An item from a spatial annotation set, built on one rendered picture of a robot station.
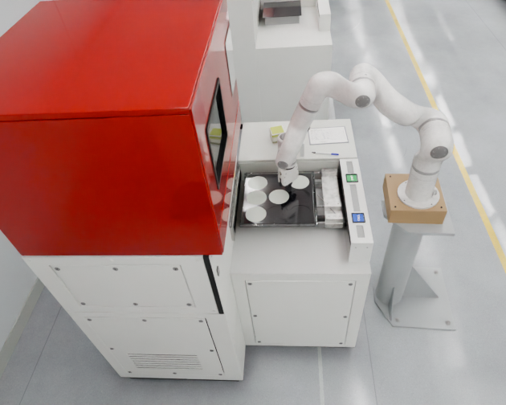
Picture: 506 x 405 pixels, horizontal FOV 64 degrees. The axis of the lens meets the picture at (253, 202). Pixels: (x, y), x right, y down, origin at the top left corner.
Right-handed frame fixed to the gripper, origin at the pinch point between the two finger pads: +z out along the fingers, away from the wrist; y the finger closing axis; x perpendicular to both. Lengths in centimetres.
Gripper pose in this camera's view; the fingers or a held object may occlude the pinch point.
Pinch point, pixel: (287, 187)
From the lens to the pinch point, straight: 204.9
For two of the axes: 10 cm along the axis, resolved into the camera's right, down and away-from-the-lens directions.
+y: 7.7, -5.0, 4.0
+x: -6.4, -5.2, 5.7
